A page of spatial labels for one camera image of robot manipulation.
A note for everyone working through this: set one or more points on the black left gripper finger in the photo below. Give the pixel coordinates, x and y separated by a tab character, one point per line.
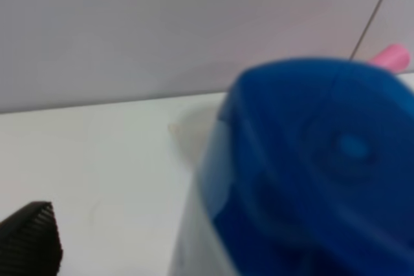
30	241

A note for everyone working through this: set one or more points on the white shampoo bottle blue cap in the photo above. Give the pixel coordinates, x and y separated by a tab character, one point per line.
308	171

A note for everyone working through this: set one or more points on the pink toy saucepan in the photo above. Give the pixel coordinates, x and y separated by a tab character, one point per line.
394	58

